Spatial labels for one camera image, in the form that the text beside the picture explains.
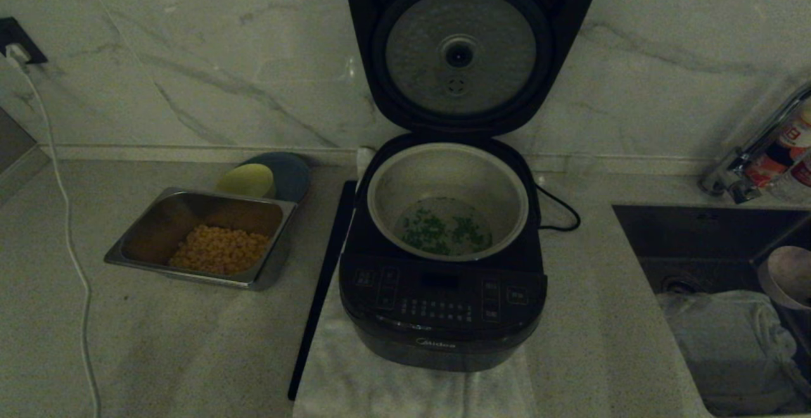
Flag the chopped green vegetables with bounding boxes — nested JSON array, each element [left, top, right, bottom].
[[399, 208, 494, 255]]

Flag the black electric rice cooker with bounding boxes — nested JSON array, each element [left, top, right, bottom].
[[344, 0, 599, 137]]

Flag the pink bowl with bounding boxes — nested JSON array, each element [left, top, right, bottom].
[[757, 245, 811, 312]]

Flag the grey inner pot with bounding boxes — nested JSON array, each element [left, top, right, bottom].
[[366, 142, 530, 262]]

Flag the small yellow-green bowl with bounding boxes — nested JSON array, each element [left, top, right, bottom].
[[215, 163, 277, 199]]

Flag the blue-grey plate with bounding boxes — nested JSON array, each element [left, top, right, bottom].
[[239, 152, 312, 203]]

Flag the long black strip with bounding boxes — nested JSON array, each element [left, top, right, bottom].
[[288, 180, 359, 400]]

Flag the yellow corn kernels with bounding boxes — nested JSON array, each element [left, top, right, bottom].
[[168, 224, 272, 276]]

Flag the white towel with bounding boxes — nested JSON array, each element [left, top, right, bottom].
[[293, 147, 539, 418]]

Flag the stainless steel tray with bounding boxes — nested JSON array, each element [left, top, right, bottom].
[[105, 187, 298, 291]]

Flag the stainless steel sink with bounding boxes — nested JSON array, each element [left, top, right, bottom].
[[611, 205, 811, 415]]

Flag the metal sink drain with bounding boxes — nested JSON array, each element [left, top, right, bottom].
[[659, 275, 698, 295]]

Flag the chrome faucet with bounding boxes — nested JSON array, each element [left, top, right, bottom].
[[697, 82, 811, 205]]

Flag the white crumpled cloth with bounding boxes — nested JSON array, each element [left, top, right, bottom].
[[656, 289, 811, 414]]

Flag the bottle with red label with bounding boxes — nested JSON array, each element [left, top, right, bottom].
[[743, 98, 811, 189]]

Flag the clear bottle with red band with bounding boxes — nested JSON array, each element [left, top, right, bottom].
[[770, 149, 811, 203]]

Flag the white plug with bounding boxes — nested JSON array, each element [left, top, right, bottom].
[[5, 43, 32, 69]]

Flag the black cooker power cord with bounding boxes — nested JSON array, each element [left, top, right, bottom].
[[535, 185, 582, 232]]

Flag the white power cable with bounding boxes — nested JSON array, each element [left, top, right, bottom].
[[22, 66, 102, 418]]

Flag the black wall socket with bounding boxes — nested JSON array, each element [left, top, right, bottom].
[[0, 17, 49, 65]]

